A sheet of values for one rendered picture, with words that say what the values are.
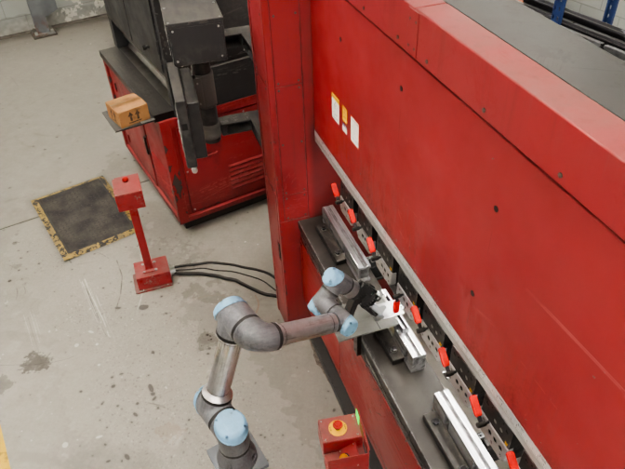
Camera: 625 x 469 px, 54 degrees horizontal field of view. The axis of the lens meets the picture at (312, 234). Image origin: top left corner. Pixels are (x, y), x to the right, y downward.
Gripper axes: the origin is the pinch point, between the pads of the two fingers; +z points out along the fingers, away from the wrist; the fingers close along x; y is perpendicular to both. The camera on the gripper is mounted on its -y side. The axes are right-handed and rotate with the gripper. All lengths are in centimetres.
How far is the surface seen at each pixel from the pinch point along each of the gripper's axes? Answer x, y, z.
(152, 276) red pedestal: 157, -126, 11
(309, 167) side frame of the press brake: 86, 12, -14
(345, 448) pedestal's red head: -38, -41, 3
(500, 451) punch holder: -82, 15, -14
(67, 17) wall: 681, -154, -11
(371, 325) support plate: -5.3, -4.4, -2.6
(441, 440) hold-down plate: -57, -7, 8
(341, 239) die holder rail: 53, 1, 6
